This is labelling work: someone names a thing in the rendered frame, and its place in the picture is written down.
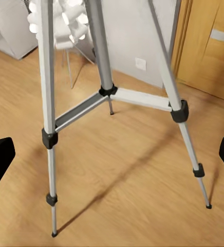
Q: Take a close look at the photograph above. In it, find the camera tripod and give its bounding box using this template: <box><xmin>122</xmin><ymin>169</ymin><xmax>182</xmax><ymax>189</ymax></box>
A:
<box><xmin>35</xmin><ymin>0</ymin><xmax>212</xmax><ymax>237</ymax></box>

